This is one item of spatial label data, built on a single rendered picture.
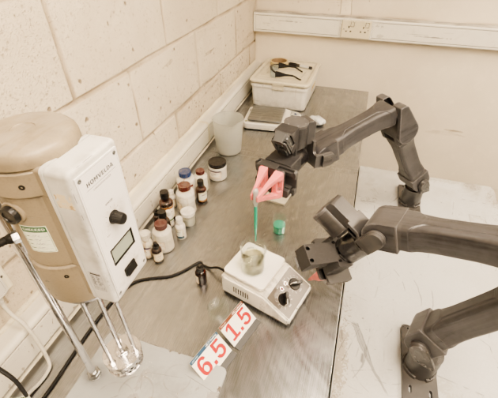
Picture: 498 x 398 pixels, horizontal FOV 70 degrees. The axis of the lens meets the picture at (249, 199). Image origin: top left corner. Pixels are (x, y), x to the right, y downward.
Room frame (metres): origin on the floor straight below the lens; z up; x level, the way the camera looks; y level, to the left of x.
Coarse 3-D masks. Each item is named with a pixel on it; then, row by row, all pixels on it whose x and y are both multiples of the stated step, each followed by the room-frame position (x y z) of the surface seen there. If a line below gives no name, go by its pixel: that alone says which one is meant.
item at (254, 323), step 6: (246, 306) 0.51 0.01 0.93; (252, 324) 0.48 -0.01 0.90; (258, 324) 0.48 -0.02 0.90; (246, 330) 0.46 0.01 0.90; (252, 330) 0.46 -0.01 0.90; (240, 336) 0.45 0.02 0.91; (246, 336) 0.45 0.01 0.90; (228, 342) 0.43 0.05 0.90; (240, 342) 0.43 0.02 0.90; (240, 348) 0.42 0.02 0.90
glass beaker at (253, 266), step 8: (248, 240) 0.61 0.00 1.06; (256, 240) 0.61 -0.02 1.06; (240, 248) 0.58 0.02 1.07; (248, 248) 0.61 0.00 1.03; (256, 248) 0.61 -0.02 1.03; (264, 248) 0.59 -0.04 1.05; (248, 256) 0.56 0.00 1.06; (256, 256) 0.56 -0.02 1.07; (264, 256) 0.57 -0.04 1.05; (248, 264) 0.56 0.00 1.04; (256, 264) 0.56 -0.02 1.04; (264, 264) 0.57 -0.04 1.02; (248, 272) 0.56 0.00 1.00; (256, 272) 0.56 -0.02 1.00
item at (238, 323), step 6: (240, 306) 0.51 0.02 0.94; (240, 312) 0.50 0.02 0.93; (246, 312) 0.50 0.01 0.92; (234, 318) 0.48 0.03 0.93; (240, 318) 0.48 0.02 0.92; (246, 318) 0.49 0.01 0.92; (252, 318) 0.49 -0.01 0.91; (228, 324) 0.46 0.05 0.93; (234, 324) 0.47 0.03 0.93; (240, 324) 0.47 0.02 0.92; (246, 324) 0.48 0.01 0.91; (222, 330) 0.45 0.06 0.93; (228, 330) 0.45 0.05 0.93; (234, 330) 0.45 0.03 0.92; (240, 330) 0.46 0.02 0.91; (228, 336) 0.44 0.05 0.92; (234, 336) 0.44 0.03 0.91; (234, 342) 0.43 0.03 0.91
